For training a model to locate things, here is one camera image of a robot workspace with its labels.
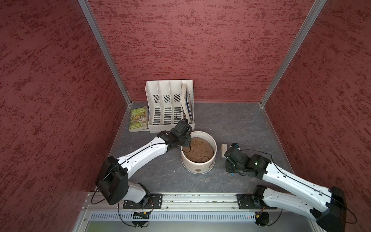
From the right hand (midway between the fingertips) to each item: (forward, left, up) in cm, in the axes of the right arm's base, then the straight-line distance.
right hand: (227, 168), depth 78 cm
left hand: (+15, +23, +5) cm, 28 cm away
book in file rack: (+37, +22, +15) cm, 46 cm away
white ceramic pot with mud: (+5, +15, +3) cm, 16 cm away
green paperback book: (+37, +58, -3) cm, 69 cm away
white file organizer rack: (+54, +37, -2) cm, 66 cm away
